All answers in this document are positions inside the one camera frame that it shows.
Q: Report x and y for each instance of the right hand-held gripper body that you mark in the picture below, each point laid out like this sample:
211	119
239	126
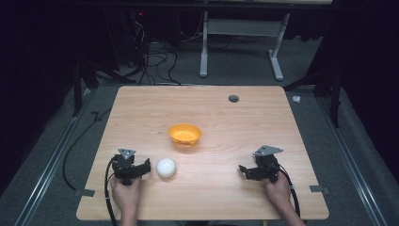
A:
266	164

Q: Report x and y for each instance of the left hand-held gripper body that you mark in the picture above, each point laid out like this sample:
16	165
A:
124	168

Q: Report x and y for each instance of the person's left hand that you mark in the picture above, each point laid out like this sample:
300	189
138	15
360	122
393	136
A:
126	196

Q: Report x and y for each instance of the person's right hand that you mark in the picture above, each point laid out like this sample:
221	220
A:
277	192

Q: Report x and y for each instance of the white ball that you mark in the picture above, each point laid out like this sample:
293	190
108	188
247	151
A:
166	167

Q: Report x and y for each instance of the grey tape strip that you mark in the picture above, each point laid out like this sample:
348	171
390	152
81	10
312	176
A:
319	189
85	192

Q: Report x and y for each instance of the orange plastic bowl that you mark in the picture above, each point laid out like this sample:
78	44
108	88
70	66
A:
185	135

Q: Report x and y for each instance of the crumpled white paper scrap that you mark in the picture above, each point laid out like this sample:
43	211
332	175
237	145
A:
296	99

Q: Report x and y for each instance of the black metal stand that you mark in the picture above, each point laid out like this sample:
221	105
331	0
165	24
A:
78	88
335	94

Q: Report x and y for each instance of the metal floor rail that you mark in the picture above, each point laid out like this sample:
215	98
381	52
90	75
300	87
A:
351	160
51	160

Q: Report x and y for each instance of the white metal desk frame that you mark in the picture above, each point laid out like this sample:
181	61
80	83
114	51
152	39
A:
241	27

